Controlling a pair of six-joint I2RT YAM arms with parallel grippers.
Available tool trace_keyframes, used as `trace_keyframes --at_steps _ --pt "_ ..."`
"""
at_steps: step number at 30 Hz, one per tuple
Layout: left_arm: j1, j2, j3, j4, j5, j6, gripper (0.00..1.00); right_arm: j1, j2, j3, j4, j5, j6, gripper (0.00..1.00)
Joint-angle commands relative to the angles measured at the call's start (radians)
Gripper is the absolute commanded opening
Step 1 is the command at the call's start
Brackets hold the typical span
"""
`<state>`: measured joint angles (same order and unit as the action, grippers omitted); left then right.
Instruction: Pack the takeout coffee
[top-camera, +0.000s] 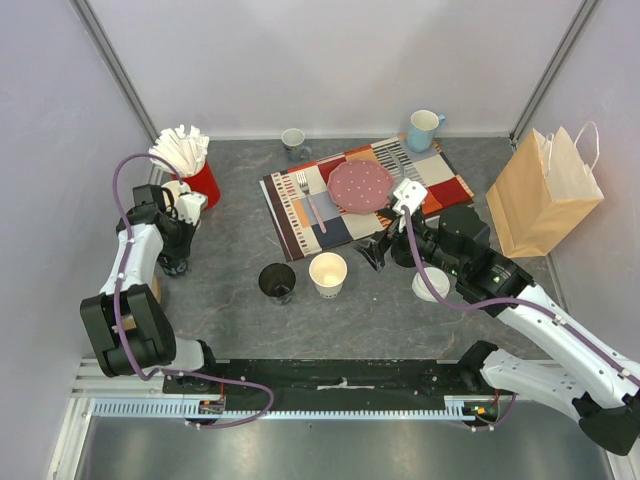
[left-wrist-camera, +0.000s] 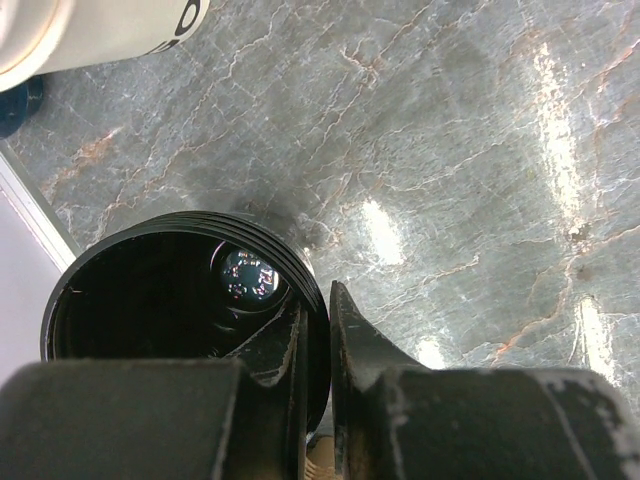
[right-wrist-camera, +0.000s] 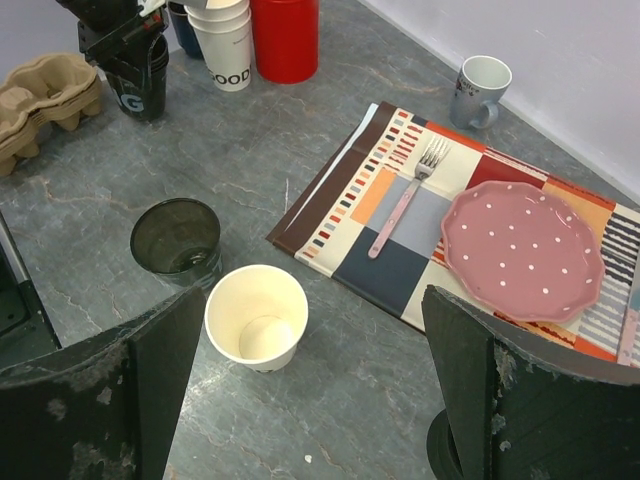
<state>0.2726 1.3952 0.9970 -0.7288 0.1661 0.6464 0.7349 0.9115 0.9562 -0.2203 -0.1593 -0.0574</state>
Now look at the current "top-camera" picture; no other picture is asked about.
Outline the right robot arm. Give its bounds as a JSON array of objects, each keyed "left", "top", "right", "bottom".
[{"left": 356, "top": 206, "right": 639, "bottom": 456}]

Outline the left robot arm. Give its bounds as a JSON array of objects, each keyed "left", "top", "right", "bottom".
[{"left": 80, "top": 180, "right": 220, "bottom": 393}]

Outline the black lid stack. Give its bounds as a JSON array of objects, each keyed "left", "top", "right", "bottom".
[{"left": 391, "top": 239, "right": 416, "bottom": 268}]

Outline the white paper cup stack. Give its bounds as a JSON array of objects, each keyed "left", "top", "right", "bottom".
[{"left": 161, "top": 180, "right": 191, "bottom": 202}]

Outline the pink dotted plate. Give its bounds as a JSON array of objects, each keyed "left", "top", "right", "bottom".
[{"left": 327, "top": 160, "right": 395, "bottom": 214}]

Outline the white lid stack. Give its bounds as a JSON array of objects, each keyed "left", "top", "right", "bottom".
[{"left": 411, "top": 266, "right": 454, "bottom": 303}]

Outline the red straw holder cup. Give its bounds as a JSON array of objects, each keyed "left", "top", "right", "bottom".
[{"left": 182, "top": 159, "right": 221, "bottom": 210}]

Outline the black plastic cup stack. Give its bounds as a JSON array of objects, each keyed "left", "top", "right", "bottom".
[{"left": 157, "top": 252, "right": 188, "bottom": 277}]

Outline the white wrapped straws bundle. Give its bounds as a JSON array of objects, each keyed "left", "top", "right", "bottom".
[{"left": 149, "top": 125, "right": 210, "bottom": 178}]

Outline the patchwork placemat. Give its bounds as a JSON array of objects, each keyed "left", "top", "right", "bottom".
[{"left": 260, "top": 135, "right": 473, "bottom": 262}]

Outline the brown paper bag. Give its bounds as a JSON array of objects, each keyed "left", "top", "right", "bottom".
[{"left": 486, "top": 127, "right": 604, "bottom": 258}]

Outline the light blue mug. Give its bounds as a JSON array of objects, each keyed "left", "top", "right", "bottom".
[{"left": 407, "top": 110, "right": 446, "bottom": 153}]

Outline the cardboard cup carrier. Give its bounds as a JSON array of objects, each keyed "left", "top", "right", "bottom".
[{"left": 122, "top": 276, "right": 162, "bottom": 331}]

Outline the small grey patterned mug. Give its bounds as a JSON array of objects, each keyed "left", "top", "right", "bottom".
[{"left": 281, "top": 128, "right": 312, "bottom": 162}]

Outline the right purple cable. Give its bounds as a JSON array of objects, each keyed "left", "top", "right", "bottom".
[{"left": 403, "top": 207, "right": 640, "bottom": 434}]

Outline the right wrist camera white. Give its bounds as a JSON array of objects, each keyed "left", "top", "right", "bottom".
[{"left": 391, "top": 178, "right": 428, "bottom": 215}]

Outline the fork pink handle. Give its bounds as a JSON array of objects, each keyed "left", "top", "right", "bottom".
[{"left": 296, "top": 170, "right": 327, "bottom": 234}]

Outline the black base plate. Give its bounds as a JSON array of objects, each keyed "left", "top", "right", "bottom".
[{"left": 162, "top": 357, "right": 501, "bottom": 412}]

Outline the cable duct rail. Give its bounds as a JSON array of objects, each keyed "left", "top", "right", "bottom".
[{"left": 93, "top": 398, "right": 497, "bottom": 421}]

